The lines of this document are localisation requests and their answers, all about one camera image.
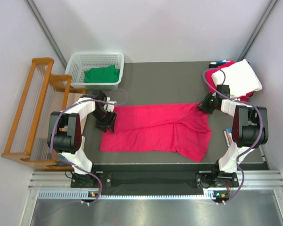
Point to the brown cardboard sheet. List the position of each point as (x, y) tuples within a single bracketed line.
[(57, 105)]

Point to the white plastic laundry basket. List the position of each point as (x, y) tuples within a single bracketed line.
[(83, 61)]

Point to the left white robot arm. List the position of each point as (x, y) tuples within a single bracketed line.
[(65, 134)]

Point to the green t shirt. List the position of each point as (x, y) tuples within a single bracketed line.
[(108, 74)]

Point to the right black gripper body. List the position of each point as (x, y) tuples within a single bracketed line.
[(209, 105)]

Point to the grey slotted cable duct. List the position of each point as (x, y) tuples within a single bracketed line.
[(90, 195)]

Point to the folded pink t shirt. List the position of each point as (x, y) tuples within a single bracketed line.
[(209, 79)]

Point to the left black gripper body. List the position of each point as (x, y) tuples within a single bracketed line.
[(106, 122)]

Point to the pink t shirt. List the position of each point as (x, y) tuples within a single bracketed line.
[(209, 79), (179, 128)]

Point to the bundle of marker pens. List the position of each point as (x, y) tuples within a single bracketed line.
[(228, 137)]

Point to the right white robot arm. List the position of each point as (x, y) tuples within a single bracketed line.
[(249, 131)]

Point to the wooden rack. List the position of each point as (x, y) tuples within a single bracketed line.
[(24, 144)]

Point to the folded white t shirt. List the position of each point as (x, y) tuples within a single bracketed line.
[(240, 77)]

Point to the folded dark t shirt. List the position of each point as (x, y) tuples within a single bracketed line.
[(218, 64)]

